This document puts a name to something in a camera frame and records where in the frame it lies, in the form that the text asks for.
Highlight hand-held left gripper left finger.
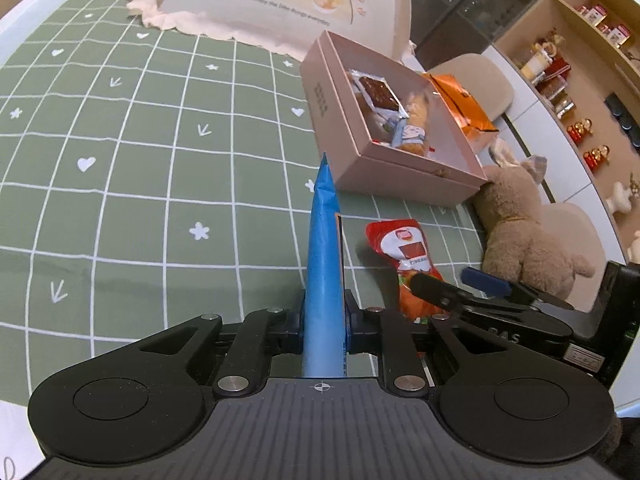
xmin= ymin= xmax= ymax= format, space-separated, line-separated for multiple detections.
xmin=97 ymin=290 xmax=307 ymax=399

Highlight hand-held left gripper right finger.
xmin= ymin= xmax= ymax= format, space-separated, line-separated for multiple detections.
xmin=344 ymin=290 xmax=526 ymax=399

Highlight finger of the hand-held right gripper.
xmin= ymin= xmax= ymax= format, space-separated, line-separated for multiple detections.
xmin=460 ymin=267 xmax=576 ymax=312
xmin=410 ymin=272 xmax=496 ymax=318

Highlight red packet with orange snack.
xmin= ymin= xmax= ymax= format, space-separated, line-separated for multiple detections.
xmin=365 ymin=217 xmax=448 ymax=323

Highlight blue snack packet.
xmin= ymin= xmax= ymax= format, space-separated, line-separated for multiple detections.
xmin=300 ymin=152 xmax=347 ymax=379

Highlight pink cardboard box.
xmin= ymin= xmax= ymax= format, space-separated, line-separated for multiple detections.
xmin=299 ymin=30 xmax=488 ymax=207

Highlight brown plush toy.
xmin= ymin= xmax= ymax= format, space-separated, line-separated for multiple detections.
xmin=472 ymin=139 xmax=597 ymax=302

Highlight beige chair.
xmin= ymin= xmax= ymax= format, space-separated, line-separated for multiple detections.
xmin=542 ymin=202 xmax=627 ymax=311
xmin=427 ymin=52 xmax=516 ymax=153

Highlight white figurine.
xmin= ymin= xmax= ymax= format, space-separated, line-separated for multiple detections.
xmin=605 ymin=172 xmax=640 ymax=217

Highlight dark clothing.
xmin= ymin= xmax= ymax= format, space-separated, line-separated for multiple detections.
xmin=597 ymin=400 xmax=640 ymax=480

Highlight red gold figurine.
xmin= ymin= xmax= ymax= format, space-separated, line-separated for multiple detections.
xmin=567 ymin=119 xmax=596 ymax=144
xmin=584 ymin=145 xmax=612 ymax=172

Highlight golden bread cartoon label packet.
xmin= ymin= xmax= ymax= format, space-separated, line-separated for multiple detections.
xmin=389 ymin=90 xmax=437 ymax=157

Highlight orange foil packet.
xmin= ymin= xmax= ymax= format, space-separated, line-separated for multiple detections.
xmin=422 ymin=72 xmax=501 ymax=142

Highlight stack of dark dishes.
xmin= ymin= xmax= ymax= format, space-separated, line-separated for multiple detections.
xmin=604 ymin=92 xmax=640 ymax=149

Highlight glass jar brown contents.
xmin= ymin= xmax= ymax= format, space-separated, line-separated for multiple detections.
xmin=537 ymin=77 xmax=569 ymax=107

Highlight clear packet brown cake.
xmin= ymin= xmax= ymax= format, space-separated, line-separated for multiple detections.
xmin=351 ymin=72 xmax=404 ymax=114

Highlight green checked tablecloth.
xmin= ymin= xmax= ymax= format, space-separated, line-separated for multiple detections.
xmin=0 ymin=0 xmax=496 ymax=397

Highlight glass jar with lid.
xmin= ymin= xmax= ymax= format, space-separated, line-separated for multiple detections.
xmin=520 ymin=35 xmax=571 ymax=81

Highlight wooden shelf unit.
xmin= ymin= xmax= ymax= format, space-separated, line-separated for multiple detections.
xmin=492 ymin=0 xmax=640 ymax=261

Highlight red gift box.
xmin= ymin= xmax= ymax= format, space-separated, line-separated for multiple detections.
xmin=600 ymin=24 xmax=634 ymax=49
xmin=575 ymin=4 xmax=609 ymax=27

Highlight dark glass cabinet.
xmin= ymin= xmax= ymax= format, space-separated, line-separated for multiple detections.
xmin=410 ymin=0 xmax=578 ymax=57

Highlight cream cartoon print food cover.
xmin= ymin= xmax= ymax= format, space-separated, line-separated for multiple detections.
xmin=117 ymin=0 xmax=414 ymax=61

